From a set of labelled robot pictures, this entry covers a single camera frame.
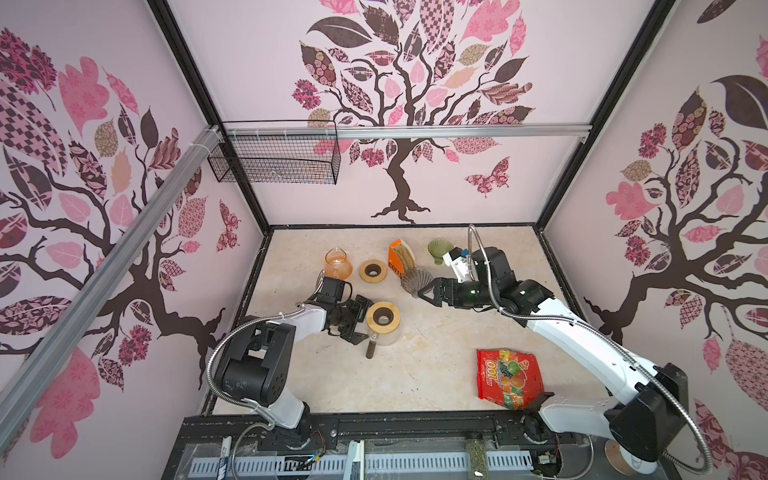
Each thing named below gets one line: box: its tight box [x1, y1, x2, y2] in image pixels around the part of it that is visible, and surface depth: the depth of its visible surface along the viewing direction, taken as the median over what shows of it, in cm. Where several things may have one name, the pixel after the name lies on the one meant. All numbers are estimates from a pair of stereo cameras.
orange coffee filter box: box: [388, 238, 417, 277], surface depth 103 cm
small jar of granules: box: [467, 438, 488, 480], surface depth 68 cm
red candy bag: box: [476, 349, 544, 410], surface depth 81 cm
